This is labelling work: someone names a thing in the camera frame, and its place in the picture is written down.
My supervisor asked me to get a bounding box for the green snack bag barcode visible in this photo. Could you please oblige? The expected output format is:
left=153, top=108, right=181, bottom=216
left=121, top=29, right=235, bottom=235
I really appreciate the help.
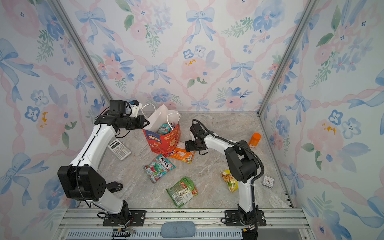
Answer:
left=167, top=177, right=199, bottom=208

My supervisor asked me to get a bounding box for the red paper gift bag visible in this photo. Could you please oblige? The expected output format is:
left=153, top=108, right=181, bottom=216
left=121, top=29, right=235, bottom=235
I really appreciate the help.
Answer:
left=141, top=104, right=181, bottom=156

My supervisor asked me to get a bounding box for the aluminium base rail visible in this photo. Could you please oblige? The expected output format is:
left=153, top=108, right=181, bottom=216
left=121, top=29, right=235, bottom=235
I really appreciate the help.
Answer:
left=53, top=209, right=315, bottom=240

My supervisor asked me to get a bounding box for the white scientific calculator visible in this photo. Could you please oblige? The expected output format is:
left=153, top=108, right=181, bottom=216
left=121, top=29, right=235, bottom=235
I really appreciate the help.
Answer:
left=108, top=139, right=132, bottom=161

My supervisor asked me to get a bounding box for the orange pill bottle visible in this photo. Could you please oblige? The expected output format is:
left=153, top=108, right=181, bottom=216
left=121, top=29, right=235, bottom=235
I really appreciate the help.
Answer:
left=249, top=133, right=262, bottom=148

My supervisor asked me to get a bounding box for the orange snack packet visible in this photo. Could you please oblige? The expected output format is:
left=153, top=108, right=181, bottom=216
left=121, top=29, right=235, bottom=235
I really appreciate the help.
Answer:
left=168, top=148, right=195, bottom=164

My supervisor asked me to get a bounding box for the small white square clock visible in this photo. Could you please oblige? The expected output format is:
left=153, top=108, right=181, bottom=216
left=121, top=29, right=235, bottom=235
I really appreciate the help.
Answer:
left=263, top=176, right=275, bottom=188

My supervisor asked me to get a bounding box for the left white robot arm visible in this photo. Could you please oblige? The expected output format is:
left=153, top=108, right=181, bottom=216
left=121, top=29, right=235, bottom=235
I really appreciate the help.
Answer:
left=58, top=115, right=150, bottom=216

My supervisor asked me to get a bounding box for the teal Fox's candy bag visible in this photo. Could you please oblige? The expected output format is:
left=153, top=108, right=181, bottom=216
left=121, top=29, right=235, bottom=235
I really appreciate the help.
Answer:
left=157, top=124, right=174, bottom=136

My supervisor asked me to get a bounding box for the black corrugated cable hose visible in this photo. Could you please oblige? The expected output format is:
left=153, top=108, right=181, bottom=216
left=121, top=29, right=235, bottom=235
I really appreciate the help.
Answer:
left=190, top=118, right=265, bottom=185

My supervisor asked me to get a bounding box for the grey blue foam pad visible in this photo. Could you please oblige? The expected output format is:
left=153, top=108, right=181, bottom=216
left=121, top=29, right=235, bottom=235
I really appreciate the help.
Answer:
left=161, top=221, right=196, bottom=239

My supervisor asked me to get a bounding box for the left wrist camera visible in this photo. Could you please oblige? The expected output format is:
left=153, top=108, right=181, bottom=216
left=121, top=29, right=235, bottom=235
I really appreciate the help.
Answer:
left=109, top=100, right=127, bottom=116

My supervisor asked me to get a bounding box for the yellow snack bag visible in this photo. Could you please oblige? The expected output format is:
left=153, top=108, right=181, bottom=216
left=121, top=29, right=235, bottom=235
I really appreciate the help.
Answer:
left=221, top=170, right=239, bottom=193

